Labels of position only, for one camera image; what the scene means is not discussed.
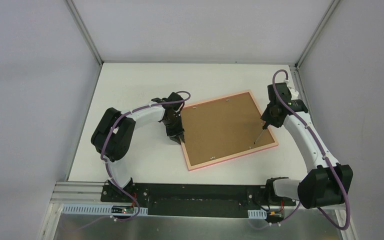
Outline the yellow black screwdriver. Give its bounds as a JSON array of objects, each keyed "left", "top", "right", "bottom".
[{"left": 253, "top": 125, "right": 267, "bottom": 145}]

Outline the pink picture frame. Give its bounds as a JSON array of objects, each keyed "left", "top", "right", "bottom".
[{"left": 181, "top": 90, "right": 279, "bottom": 171}]

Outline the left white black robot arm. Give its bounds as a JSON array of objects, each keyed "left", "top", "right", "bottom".
[{"left": 90, "top": 90, "right": 191, "bottom": 203}]

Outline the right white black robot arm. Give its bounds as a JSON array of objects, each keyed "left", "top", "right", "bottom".
[{"left": 261, "top": 83, "right": 353, "bottom": 209}]

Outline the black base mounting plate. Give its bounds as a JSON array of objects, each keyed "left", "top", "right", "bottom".
[{"left": 100, "top": 182, "right": 296, "bottom": 219}]

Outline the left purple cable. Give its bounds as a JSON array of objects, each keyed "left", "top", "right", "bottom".
[{"left": 99, "top": 91, "right": 192, "bottom": 223}]

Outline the right white cable duct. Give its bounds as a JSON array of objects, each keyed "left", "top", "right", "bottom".
[{"left": 247, "top": 209, "right": 267, "bottom": 220}]

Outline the white cable duct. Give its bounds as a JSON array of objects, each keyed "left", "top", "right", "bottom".
[
  {"left": 61, "top": 203, "right": 149, "bottom": 217},
  {"left": 247, "top": 209, "right": 267, "bottom": 220}
]

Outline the aluminium front rail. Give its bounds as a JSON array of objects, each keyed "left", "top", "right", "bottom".
[{"left": 51, "top": 182, "right": 107, "bottom": 202}]

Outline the left white cable duct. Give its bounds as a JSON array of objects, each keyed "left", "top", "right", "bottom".
[{"left": 61, "top": 203, "right": 149, "bottom": 217}]

